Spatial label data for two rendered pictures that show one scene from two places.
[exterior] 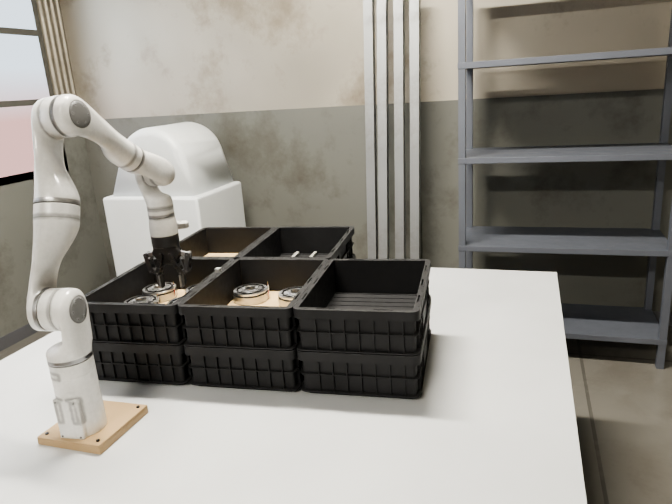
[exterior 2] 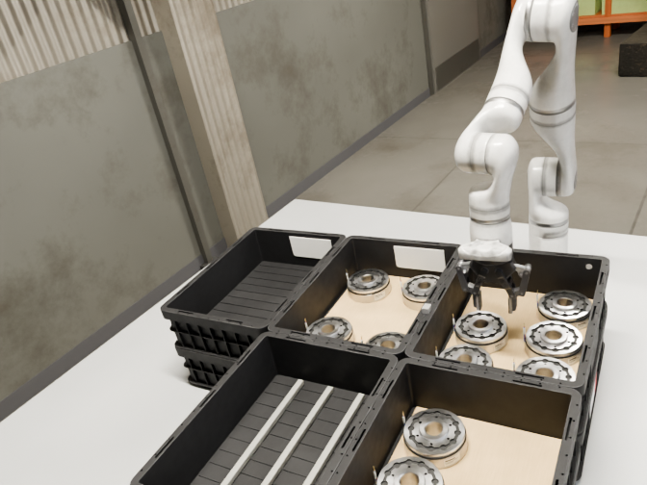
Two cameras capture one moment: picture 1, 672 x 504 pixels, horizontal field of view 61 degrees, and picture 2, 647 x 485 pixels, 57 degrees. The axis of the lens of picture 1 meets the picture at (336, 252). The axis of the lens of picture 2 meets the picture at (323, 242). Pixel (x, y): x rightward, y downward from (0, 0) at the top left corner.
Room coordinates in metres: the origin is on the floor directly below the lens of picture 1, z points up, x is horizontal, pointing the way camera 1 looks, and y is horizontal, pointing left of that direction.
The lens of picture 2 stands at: (2.53, 0.50, 1.62)
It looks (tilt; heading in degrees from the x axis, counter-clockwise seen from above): 28 degrees down; 200
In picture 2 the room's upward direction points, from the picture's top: 12 degrees counter-clockwise
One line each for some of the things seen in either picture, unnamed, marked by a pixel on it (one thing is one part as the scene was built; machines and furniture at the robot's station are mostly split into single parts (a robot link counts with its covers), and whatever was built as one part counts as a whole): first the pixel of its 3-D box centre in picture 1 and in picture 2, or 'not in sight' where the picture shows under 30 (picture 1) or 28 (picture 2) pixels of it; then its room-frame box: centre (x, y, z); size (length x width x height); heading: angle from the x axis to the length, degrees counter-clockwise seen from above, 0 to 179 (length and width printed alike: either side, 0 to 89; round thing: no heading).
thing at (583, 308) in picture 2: not in sight; (564, 305); (1.47, 0.60, 0.86); 0.10 x 0.10 x 0.01
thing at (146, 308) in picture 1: (161, 282); (513, 307); (1.56, 0.50, 0.92); 0.40 x 0.30 x 0.02; 166
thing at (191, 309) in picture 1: (260, 284); (371, 289); (1.49, 0.21, 0.92); 0.40 x 0.30 x 0.02; 166
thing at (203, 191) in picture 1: (178, 227); not in sight; (3.51, 0.98, 0.63); 0.67 x 0.54 x 1.26; 71
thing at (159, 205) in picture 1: (154, 188); (492, 176); (1.55, 0.48, 1.19); 0.09 x 0.07 x 0.15; 67
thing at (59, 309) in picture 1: (64, 326); (548, 191); (1.15, 0.60, 0.96); 0.09 x 0.09 x 0.17; 79
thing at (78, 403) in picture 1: (78, 393); (548, 248); (1.15, 0.59, 0.81); 0.09 x 0.09 x 0.17; 76
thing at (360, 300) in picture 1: (369, 303); (263, 292); (1.42, -0.08, 0.87); 0.40 x 0.30 x 0.11; 166
